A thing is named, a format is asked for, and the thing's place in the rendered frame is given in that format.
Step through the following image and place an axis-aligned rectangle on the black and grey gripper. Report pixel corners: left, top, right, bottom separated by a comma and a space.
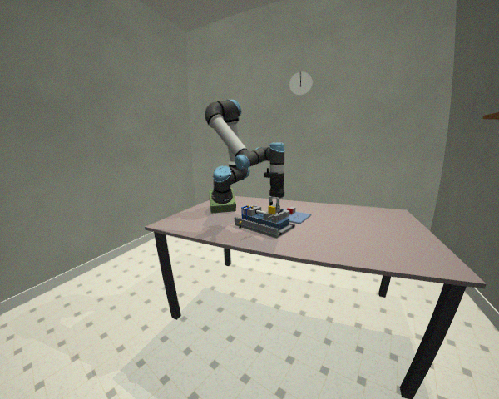
264, 165, 284, 209

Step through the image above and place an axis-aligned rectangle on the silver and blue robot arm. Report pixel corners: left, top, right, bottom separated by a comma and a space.
205, 100, 284, 204

